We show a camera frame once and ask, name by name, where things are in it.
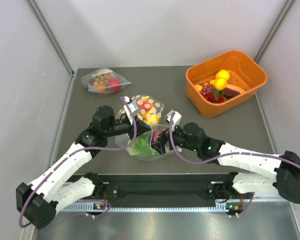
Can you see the fake red strawberries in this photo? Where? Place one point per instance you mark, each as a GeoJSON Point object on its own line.
{"type": "Point", "coordinates": [215, 99]}

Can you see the polka dot bag with fruit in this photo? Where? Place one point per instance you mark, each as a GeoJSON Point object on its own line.
{"type": "Point", "coordinates": [150, 110]}

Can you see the fake green lettuce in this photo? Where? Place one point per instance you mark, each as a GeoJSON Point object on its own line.
{"type": "Point", "coordinates": [142, 147]}

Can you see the fake purple grapes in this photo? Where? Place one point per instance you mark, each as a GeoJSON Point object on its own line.
{"type": "Point", "coordinates": [207, 89]}

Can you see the polka dot bag with vegetables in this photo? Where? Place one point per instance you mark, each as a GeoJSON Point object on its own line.
{"type": "Point", "coordinates": [160, 127]}

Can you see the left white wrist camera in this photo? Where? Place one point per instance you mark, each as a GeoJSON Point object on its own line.
{"type": "Point", "coordinates": [131, 107]}

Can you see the orange plastic bin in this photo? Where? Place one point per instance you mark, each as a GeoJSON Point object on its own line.
{"type": "Point", "coordinates": [244, 73]}

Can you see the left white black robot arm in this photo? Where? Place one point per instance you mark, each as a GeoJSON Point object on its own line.
{"type": "Point", "coordinates": [42, 199]}

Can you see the fake red onion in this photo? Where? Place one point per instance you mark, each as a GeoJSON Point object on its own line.
{"type": "Point", "coordinates": [155, 136]}

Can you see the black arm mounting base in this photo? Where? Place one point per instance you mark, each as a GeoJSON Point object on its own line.
{"type": "Point", "coordinates": [163, 190]}

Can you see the yellow fake lemon upper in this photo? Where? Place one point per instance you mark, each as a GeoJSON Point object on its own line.
{"type": "Point", "coordinates": [223, 74]}

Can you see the yellow fake lemon lower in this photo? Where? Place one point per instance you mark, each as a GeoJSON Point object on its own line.
{"type": "Point", "coordinates": [220, 84]}

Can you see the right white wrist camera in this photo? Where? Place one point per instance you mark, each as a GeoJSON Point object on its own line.
{"type": "Point", "coordinates": [174, 118]}

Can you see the small orange fake fruit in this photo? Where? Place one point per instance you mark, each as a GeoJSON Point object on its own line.
{"type": "Point", "coordinates": [198, 87]}

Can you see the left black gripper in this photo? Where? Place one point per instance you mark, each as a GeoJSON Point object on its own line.
{"type": "Point", "coordinates": [141, 127]}

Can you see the fake meat slice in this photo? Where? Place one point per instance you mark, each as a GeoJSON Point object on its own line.
{"type": "Point", "coordinates": [233, 90]}

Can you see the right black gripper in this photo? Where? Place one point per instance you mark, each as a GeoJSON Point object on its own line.
{"type": "Point", "coordinates": [159, 146]}

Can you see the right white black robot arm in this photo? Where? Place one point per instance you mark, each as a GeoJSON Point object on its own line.
{"type": "Point", "coordinates": [265, 173]}

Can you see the clear bag with nuts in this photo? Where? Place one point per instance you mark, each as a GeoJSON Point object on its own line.
{"type": "Point", "coordinates": [104, 81]}

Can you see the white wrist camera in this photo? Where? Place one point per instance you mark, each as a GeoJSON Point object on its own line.
{"type": "Point", "coordinates": [174, 118]}
{"type": "Point", "coordinates": [131, 107]}

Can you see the yellow fake lemon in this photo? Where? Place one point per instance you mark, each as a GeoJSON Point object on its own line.
{"type": "Point", "coordinates": [223, 74]}
{"type": "Point", "coordinates": [220, 84]}

